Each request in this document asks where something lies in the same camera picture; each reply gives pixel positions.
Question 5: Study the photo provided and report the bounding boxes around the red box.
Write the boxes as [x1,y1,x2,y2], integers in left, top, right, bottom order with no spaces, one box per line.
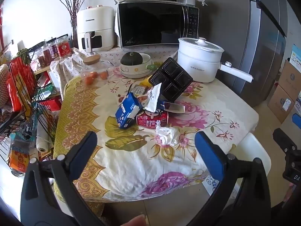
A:
[39,98,62,112]

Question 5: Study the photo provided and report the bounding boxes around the dark green pumpkin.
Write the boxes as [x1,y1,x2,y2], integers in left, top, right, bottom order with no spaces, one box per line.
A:
[121,52,143,66]

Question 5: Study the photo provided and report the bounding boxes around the white paper with blue print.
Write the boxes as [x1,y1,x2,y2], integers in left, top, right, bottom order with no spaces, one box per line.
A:
[202,174,220,196]

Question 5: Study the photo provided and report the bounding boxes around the grey refrigerator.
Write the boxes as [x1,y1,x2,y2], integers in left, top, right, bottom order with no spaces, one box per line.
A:
[195,0,290,107]

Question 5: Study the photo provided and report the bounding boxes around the red label jar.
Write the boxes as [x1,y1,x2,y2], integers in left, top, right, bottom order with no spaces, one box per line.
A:
[56,38,72,58]

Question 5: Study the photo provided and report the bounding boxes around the blue milk carton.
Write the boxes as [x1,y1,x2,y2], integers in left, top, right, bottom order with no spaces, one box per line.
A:
[115,92,144,129]

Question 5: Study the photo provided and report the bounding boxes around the white plate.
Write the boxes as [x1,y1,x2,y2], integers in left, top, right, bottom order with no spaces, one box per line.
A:
[120,71,153,79]

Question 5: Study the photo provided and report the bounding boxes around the person's right hand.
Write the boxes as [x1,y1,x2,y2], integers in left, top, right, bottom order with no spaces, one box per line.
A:
[287,182,301,202]

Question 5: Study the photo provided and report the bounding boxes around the blue and white poster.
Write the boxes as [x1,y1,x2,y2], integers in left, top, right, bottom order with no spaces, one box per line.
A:
[289,44,301,70]

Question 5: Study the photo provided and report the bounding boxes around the crumpled white tissue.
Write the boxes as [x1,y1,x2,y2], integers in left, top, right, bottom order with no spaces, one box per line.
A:
[155,125,179,146]

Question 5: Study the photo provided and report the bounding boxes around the dried dark branches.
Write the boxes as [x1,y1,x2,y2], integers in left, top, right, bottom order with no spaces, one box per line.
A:
[55,0,91,21]

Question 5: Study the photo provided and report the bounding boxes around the white string roll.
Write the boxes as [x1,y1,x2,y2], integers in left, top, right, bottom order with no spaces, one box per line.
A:
[36,125,53,152]

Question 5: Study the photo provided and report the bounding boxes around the white dish with green handle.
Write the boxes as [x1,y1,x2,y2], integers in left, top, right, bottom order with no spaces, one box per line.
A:
[120,62,157,76]

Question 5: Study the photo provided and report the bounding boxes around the black plastic compartment tray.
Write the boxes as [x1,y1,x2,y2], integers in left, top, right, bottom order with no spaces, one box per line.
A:
[149,57,194,99]

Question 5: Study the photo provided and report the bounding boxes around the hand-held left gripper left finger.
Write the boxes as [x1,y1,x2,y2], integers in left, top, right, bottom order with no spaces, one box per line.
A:
[21,131,104,226]

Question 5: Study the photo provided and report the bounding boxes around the black microwave oven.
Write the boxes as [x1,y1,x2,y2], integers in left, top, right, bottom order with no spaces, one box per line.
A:
[117,0,200,49]

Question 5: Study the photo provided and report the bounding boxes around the tall glass vase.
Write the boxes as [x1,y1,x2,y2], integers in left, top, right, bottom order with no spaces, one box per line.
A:
[71,18,79,49]

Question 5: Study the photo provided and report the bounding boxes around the red drink can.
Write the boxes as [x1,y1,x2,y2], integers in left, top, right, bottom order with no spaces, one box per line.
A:
[136,111,169,129]

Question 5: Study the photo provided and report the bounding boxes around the white electric cooking pot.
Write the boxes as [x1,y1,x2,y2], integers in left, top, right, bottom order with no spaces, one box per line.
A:
[177,37,254,83]

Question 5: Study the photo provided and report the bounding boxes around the crumpled white wrapper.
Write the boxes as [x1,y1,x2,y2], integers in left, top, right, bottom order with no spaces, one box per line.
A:
[143,83,163,112]

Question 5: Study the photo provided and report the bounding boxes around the person's left hand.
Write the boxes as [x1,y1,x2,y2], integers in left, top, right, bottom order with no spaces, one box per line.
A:
[122,214,147,226]

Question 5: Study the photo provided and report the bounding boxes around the white ceramic bowl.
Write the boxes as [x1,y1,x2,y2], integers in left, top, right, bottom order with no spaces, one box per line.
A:
[120,53,152,72]

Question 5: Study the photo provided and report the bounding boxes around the orange snack packet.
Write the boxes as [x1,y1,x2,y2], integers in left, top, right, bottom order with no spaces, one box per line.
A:
[9,149,30,173]

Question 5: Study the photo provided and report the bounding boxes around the glass jar with cork lid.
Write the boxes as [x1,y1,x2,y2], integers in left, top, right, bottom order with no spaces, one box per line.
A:
[80,55,110,86]

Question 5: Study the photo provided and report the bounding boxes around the red packets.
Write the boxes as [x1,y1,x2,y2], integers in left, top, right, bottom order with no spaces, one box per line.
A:
[7,56,38,112]

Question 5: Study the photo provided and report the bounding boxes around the woven basket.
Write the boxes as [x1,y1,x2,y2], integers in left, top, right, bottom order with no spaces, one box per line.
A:
[0,63,11,109]

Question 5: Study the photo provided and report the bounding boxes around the white air fryer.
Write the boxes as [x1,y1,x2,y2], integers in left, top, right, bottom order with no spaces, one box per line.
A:
[76,5,116,52]

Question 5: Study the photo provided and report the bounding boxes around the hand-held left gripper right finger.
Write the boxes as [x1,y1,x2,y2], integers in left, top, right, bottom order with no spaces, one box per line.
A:
[195,131,272,226]

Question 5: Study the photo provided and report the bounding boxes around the black wire rack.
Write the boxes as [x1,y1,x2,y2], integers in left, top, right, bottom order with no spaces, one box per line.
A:
[0,42,62,162]

